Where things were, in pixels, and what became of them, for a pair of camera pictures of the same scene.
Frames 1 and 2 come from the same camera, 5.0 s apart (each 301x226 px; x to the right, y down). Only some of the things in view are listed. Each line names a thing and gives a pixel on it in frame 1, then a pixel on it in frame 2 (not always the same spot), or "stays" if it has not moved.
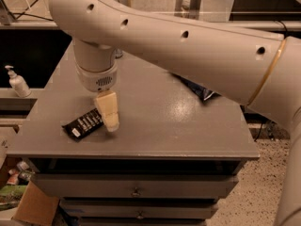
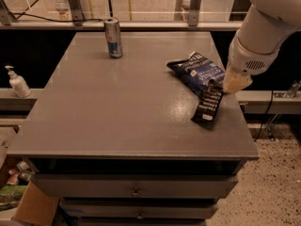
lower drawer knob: x=140 y=216 stays
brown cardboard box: x=36 y=208 stays
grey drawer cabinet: x=173 y=157 stays
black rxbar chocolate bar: x=84 y=125 -> x=209 y=104
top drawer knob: x=135 y=192 stays
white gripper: x=96 y=79 -> x=245 y=59
